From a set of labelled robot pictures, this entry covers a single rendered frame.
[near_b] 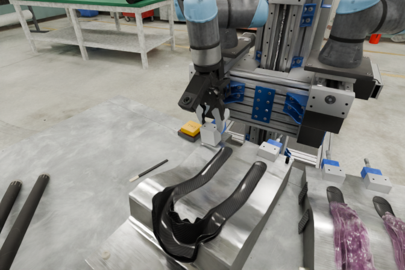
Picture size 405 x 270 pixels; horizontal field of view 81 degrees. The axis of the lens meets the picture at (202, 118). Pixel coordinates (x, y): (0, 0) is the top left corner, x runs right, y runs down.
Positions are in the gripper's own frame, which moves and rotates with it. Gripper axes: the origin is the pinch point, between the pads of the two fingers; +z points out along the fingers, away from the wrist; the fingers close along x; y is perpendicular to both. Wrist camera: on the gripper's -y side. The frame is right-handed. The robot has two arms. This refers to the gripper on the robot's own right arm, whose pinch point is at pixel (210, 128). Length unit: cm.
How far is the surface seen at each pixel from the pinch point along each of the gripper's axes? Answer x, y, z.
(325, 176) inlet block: -31.6, 7.3, 11.4
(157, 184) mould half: -1.1, -24.1, -0.5
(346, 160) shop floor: -35, 127, 109
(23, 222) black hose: 20, -46, 1
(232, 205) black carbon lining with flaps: -16.4, -16.9, 5.7
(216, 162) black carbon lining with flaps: -5.2, -6.1, 6.6
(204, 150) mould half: -0.1, -4.5, 5.6
